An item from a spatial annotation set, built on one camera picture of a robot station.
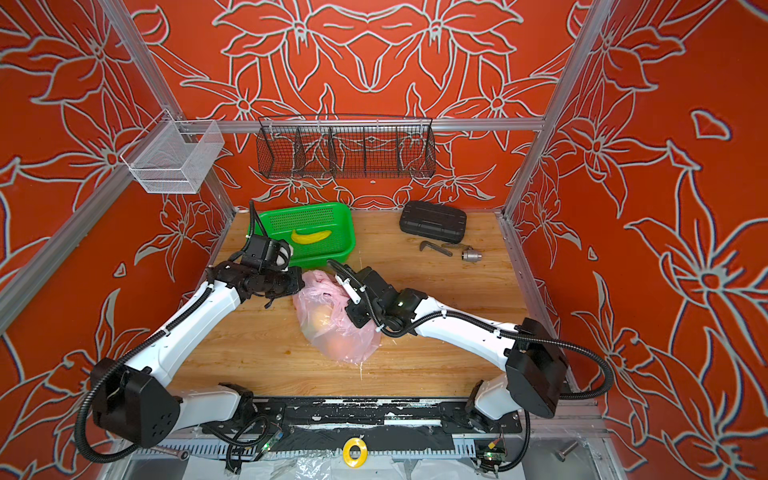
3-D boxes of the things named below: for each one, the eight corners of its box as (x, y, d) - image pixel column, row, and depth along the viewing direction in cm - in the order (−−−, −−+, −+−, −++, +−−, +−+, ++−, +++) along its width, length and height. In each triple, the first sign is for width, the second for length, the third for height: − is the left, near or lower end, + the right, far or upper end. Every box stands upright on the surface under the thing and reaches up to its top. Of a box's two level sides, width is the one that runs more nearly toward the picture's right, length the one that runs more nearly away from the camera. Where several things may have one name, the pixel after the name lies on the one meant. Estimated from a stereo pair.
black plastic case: (398, 232, 114) (398, 222, 110) (406, 204, 125) (407, 193, 120) (461, 245, 110) (465, 235, 106) (465, 214, 120) (468, 204, 116)
